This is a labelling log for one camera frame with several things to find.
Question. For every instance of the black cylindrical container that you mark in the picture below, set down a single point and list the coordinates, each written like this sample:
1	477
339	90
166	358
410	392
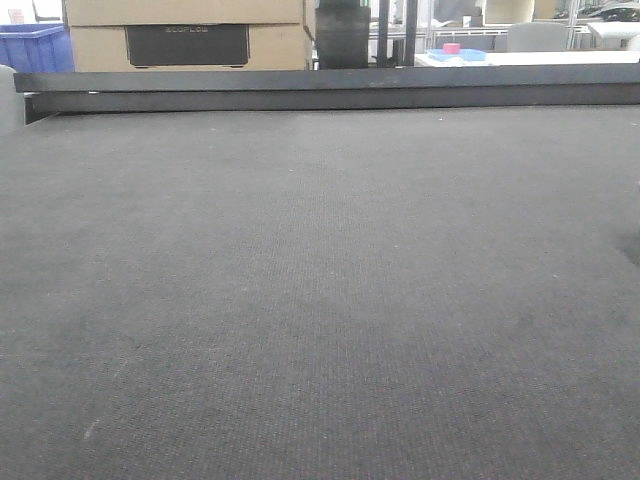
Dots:
342	34

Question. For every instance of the pink small box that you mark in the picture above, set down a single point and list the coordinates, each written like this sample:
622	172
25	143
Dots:
451	48

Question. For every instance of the blue plastic crate background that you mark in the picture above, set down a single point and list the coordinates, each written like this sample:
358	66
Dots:
37	48

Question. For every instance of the black conveyor side rail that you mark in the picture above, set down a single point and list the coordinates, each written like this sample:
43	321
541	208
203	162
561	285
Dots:
151	93

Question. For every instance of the blue tray on white table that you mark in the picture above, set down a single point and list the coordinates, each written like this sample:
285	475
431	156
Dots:
466	55

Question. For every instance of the white background table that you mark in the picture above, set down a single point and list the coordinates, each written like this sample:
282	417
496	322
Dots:
539	58

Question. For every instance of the cardboard box with black print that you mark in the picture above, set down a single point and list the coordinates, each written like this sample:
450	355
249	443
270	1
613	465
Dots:
223	35

